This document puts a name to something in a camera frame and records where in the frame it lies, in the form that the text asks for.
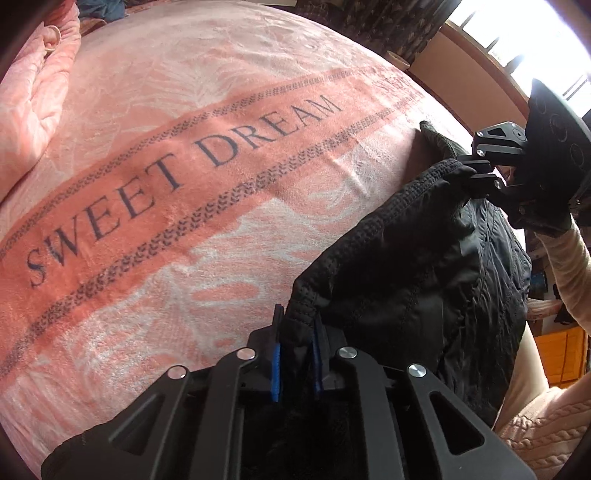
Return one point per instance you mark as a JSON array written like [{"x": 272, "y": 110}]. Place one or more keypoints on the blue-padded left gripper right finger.
[{"x": 325, "y": 345}]

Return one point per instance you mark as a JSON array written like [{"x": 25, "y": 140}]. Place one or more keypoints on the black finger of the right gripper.
[
  {"x": 484, "y": 183},
  {"x": 506, "y": 138}
]

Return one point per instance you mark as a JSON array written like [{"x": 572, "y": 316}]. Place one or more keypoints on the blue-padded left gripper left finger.
[{"x": 265, "y": 375}]

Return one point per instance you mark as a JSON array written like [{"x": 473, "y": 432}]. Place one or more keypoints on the black padded pants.
[{"x": 432, "y": 277}]

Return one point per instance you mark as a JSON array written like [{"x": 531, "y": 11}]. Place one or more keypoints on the dark patterned curtain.
[{"x": 402, "y": 27}]

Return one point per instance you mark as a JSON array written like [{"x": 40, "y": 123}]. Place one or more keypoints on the pink sweet dream bedspread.
[{"x": 207, "y": 153}]

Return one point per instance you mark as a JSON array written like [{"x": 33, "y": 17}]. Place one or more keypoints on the folded pink quilt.
[{"x": 33, "y": 92}]

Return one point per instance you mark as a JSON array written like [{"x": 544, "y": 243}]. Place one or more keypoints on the cream cable-knit sweater torso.
[{"x": 545, "y": 433}]

